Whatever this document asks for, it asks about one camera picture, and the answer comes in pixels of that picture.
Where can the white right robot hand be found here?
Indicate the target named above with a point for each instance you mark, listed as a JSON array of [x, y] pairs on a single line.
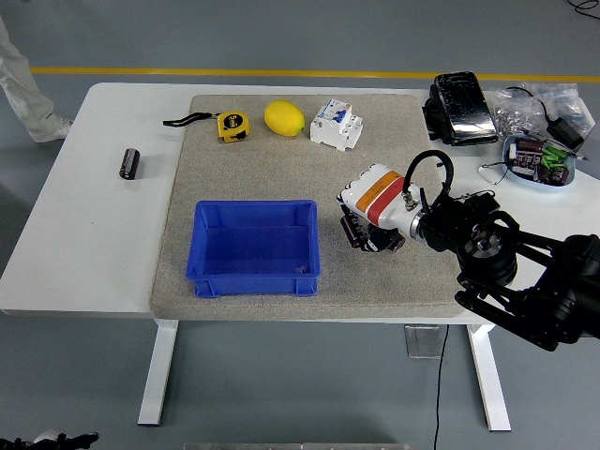
[[379, 197]]

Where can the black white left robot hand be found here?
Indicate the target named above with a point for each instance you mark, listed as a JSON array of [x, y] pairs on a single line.
[[70, 441]]

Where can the dark brown cylindrical battery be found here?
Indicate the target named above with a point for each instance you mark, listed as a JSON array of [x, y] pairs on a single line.
[[348, 229], [397, 244], [130, 163]]

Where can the blue plastic box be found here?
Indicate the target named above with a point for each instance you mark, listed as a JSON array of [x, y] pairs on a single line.
[[255, 281]]

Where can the grey metal control box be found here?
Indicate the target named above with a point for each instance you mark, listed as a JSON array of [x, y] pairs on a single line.
[[422, 342]]

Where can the white circuit breaker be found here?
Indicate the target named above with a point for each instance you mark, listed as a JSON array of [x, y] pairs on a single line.
[[335, 126]]

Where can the white table leg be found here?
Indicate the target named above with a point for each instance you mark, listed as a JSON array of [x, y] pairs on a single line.
[[490, 379], [157, 375]]

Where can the grey-brown mat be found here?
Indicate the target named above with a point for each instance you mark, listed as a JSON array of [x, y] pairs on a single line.
[[262, 178]]

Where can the yellow lemon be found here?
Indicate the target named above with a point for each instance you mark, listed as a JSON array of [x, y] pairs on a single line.
[[283, 118]]

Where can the black glossy pedal device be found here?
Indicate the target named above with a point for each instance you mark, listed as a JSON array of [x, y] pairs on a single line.
[[464, 103]]

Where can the small white part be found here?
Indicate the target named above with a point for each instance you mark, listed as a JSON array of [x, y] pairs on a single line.
[[512, 151]]

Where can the light blue bowl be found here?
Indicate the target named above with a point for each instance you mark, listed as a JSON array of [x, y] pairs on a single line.
[[529, 182]]

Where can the large brown capacitor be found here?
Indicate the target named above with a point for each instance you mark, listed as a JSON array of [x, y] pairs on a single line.
[[529, 154]]

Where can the clear plastic bag of screws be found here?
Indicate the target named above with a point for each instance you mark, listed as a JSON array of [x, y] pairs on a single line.
[[515, 112]]

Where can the yellow tape measure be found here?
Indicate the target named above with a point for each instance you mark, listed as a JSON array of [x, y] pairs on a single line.
[[233, 125]]

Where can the small brown capacitor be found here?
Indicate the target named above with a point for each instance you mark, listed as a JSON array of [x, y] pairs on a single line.
[[555, 174]]

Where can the green terminal block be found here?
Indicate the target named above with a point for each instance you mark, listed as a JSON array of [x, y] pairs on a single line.
[[553, 154]]

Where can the person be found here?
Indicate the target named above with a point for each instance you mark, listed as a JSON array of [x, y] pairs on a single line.
[[19, 84]]

